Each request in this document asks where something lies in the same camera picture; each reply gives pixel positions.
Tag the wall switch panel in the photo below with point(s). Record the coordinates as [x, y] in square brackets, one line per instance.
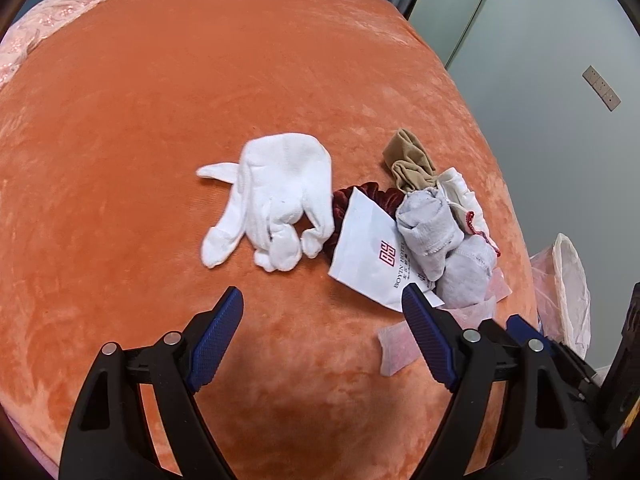
[604, 91]

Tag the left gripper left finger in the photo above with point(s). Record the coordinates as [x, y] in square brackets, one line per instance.
[108, 436]

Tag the white cotton glove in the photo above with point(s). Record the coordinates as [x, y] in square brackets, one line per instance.
[280, 199]

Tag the tan nylon stocking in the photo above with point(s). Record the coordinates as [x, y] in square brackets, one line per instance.
[409, 163]

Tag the standing floor mirror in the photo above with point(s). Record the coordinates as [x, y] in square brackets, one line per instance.
[444, 24]

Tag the dark red velvet scrunchie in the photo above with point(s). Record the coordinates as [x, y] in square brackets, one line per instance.
[389, 200]

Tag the pink plastic wrapper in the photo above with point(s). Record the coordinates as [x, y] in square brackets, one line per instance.
[399, 349]

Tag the white paper bag red logo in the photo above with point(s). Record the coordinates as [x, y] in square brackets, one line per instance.
[372, 258]

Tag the pink lace bedding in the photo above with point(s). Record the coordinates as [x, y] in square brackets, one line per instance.
[37, 24]

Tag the white trash bag bin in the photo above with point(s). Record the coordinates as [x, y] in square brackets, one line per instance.
[562, 295]

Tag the grey sock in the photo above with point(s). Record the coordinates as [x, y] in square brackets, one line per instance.
[468, 270]
[428, 227]

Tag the orange velvet bed cover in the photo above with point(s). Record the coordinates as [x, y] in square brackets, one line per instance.
[102, 217]

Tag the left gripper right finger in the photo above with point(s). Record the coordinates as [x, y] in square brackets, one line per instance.
[468, 363]

